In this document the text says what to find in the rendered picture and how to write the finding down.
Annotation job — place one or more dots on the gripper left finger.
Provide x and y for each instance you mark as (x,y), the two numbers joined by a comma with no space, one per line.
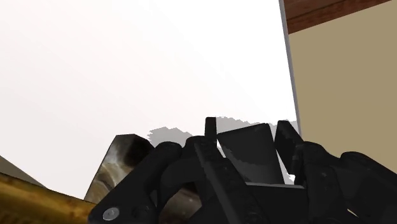
(145,183)

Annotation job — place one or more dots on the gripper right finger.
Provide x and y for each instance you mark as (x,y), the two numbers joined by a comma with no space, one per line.
(341,186)

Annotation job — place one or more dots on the brown marbled vase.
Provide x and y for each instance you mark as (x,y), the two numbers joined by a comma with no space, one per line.
(116,164)

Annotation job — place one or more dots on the dark grey flat block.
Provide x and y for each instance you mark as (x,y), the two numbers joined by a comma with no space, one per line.
(251,152)

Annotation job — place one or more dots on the golden brown wooden object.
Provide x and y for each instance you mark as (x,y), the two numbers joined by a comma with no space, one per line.
(34,204)

